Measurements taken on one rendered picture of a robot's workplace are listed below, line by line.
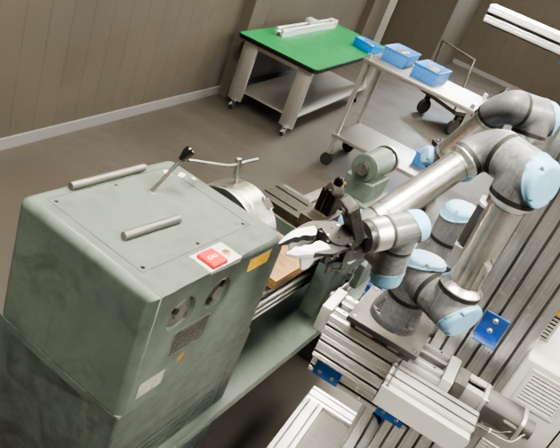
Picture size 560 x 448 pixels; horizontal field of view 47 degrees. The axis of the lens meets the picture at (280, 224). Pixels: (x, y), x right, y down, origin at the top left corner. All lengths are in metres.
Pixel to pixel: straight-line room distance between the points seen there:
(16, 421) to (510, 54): 11.80
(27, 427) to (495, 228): 1.42
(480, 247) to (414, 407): 0.48
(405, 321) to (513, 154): 0.57
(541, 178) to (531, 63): 11.45
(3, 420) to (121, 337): 0.68
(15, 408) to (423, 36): 9.71
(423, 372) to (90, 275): 0.96
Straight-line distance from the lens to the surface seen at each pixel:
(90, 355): 1.72
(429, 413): 1.85
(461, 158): 1.62
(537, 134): 2.29
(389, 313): 1.86
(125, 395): 1.70
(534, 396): 2.05
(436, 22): 10.98
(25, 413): 2.07
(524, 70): 13.01
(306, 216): 2.57
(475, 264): 1.68
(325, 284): 2.66
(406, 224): 1.40
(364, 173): 3.06
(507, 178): 1.58
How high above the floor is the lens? 2.17
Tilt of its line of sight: 28 degrees down
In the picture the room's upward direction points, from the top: 22 degrees clockwise
